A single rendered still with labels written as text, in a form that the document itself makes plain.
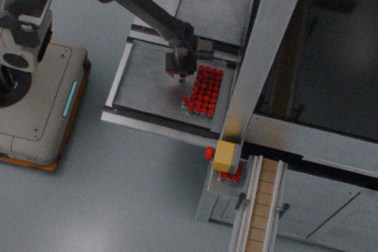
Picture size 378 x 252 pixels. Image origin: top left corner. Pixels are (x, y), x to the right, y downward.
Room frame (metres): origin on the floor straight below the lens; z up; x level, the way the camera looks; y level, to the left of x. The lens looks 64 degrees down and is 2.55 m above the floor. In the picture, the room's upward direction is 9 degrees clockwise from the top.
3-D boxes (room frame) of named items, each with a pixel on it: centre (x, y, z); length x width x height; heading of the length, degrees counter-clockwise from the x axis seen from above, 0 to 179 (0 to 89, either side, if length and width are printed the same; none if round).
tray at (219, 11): (1.22, -0.08, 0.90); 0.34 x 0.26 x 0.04; 84
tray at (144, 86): (0.90, 0.06, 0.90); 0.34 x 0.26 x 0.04; 84
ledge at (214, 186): (0.61, -0.18, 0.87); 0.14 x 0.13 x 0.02; 84
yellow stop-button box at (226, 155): (0.62, -0.14, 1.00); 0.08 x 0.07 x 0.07; 84
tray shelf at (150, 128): (1.06, 0.00, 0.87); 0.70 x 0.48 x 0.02; 174
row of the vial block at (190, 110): (0.89, -0.02, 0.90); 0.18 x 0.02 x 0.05; 174
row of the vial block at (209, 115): (0.88, -0.09, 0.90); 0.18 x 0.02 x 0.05; 174
